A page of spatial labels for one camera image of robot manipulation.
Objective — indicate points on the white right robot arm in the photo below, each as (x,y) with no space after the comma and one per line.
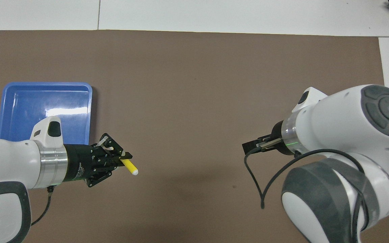
(349,128)

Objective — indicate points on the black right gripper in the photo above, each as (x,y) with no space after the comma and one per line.
(282,141)

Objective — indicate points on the yellow marker pen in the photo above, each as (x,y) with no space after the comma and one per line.
(130,166)

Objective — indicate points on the blue plastic tray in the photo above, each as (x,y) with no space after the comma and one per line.
(29,101)

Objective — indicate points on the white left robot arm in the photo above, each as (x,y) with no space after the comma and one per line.
(5,162)

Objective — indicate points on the brown table mat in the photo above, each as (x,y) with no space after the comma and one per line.
(194,101)

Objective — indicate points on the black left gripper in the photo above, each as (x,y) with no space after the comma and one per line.
(79,162)

